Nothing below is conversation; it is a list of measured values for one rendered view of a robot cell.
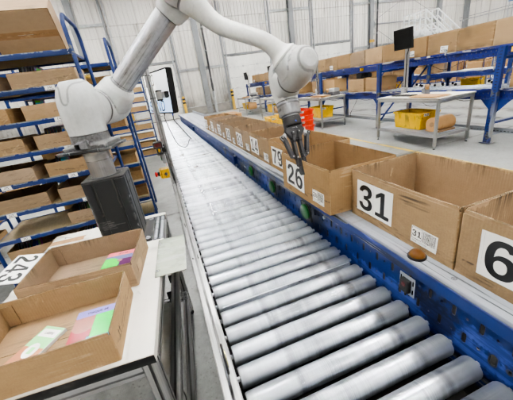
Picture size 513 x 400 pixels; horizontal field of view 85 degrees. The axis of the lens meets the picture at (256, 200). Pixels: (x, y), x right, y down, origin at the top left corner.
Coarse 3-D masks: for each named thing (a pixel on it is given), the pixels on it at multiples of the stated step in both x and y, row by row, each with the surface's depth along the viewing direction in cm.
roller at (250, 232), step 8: (296, 216) 136; (272, 224) 132; (280, 224) 132; (288, 224) 133; (240, 232) 129; (248, 232) 129; (256, 232) 129; (208, 240) 126; (216, 240) 125; (224, 240) 125; (232, 240) 126; (200, 248) 123
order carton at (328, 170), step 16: (320, 144) 135; (336, 144) 136; (352, 144) 125; (288, 160) 123; (320, 160) 138; (336, 160) 139; (352, 160) 128; (368, 160) 117; (304, 176) 113; (320, 176) 101; (336, 176) 96; (304, 192) 116; (320, 192) 104; (336, 192) 99; (320, 208) 107; (336, 208) 101
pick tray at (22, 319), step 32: (64, 288) 91; (96, 288) 94; (128, 288) 94; (0, 320) 87; (32, 320) 91; (64, 320) 90; (128, 320) 86; (0, 352) 80; (64, 352) 68; (96, 352) 71; (0, 384) 66; (32, 384) 69
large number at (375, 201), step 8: (360, 184) 94; (368, 184) 90; (360, 192) 95; (368, 192) 91; (376, 192) 87; (384, 192) 84; (360, 200) 96; (368, 200) 92; (376, 200) 88; (384, 200) 85; (392, 200) 82; (360, 208) 97; (368, 208) 93; (376, 208) 89; (384, 208) 86; (376, 216) 90; (384, 216) 87
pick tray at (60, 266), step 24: (96, 240) 121; (120, 240) 124; (144, 240) 122; (48, 264) 115; (72, 264) 121; (96, 264) 118; (120, 264) 98; (144, 264) 115; (24, 288) 93; (48, 288) 95
